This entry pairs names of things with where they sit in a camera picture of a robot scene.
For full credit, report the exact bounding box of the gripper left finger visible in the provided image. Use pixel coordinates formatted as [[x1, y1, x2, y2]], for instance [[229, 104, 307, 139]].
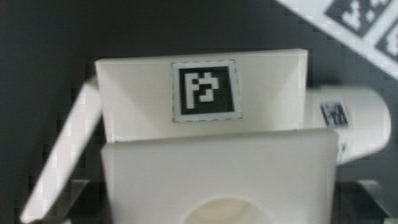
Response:
[[42, 179, 88, 224]]

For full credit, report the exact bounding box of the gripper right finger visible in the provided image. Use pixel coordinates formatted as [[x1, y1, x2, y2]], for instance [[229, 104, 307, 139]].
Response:
[[357, 179, 398, 224]]

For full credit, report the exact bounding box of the white lamp base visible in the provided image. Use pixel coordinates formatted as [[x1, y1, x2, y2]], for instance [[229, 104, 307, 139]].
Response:
[[19, 49, 337, 224]]

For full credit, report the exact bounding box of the white paper sheet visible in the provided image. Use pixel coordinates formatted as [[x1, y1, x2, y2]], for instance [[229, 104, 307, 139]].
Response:
[[275, 0, 398, 81]]

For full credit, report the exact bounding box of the white lamp shade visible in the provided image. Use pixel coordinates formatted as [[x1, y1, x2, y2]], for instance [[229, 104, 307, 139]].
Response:
[[303, 86, 392, 164]]

